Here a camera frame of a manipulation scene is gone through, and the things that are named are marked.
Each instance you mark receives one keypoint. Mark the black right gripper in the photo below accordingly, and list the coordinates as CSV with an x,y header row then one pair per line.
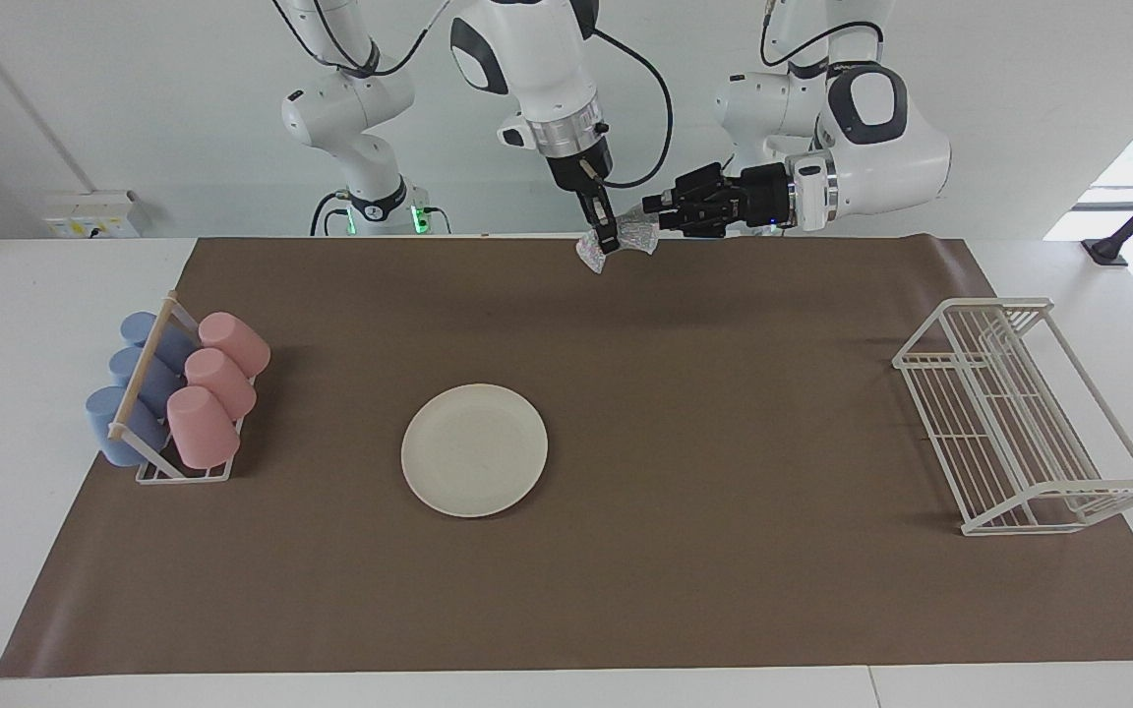
x,y
578,169

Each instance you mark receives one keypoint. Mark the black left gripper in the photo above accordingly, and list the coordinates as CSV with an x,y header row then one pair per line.
x,y
761,199

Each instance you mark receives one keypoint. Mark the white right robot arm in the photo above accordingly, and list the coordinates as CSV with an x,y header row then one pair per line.
x,y
537,59

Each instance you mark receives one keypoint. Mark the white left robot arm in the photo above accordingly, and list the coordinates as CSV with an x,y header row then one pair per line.
x,y
901,167

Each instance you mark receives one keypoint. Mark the cream round plate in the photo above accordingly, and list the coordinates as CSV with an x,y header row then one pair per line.
x,y
474,450

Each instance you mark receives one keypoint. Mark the brown table mat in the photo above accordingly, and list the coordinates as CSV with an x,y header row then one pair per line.
x,y
724,442

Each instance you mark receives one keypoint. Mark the pink plastic cup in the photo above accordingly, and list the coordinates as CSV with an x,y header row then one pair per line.
x,y
232,339
201,428
220,379

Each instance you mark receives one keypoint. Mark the blue plastic cup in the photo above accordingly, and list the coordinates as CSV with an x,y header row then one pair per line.
x,y
139,326
102,423
129,366

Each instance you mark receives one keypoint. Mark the white cup holder rack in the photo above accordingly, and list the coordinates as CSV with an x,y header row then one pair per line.
x,y
143,369

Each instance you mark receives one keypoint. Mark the white wall socket box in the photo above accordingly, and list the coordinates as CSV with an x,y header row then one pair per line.
x,y
85,214

